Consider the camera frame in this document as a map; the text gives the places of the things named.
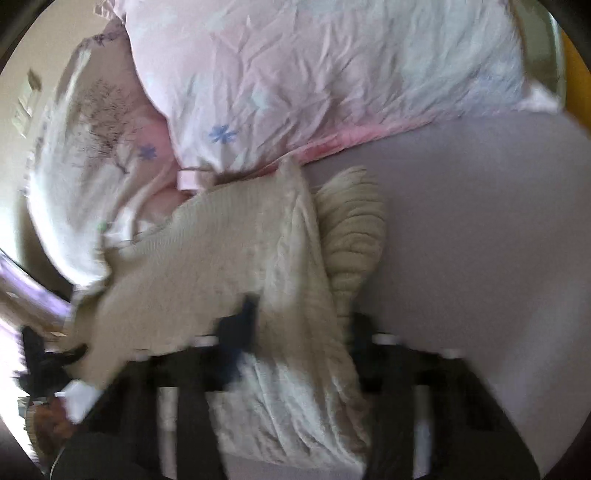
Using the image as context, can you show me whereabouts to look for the white pillow with tree print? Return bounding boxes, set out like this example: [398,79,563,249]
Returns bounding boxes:
[21,21,195,296]

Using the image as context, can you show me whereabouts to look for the pink floral quilt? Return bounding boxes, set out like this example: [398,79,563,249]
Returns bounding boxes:
[108,0,565,195]

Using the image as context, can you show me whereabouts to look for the yellow furniture edge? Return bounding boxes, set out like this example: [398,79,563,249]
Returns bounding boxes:
[560,23,591,118]

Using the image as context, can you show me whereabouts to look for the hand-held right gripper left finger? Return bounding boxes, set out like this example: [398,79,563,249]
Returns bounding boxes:
[90,294,265,480]

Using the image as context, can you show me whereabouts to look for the grey bed sheet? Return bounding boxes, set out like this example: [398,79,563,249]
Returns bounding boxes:
[222,111,588,480]

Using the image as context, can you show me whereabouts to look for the beige knit sweater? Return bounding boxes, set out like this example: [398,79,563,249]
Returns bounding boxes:
[69,154,389,472]

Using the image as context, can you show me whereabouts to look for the purple cloth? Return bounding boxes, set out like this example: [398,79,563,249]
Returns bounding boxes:
[0,256,74,321]

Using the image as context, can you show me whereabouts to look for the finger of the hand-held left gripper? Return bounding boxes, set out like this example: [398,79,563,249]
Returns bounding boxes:
[17,325,89,398]

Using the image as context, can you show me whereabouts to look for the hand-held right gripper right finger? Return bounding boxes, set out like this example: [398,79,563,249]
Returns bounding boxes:
[349,313,532,480]

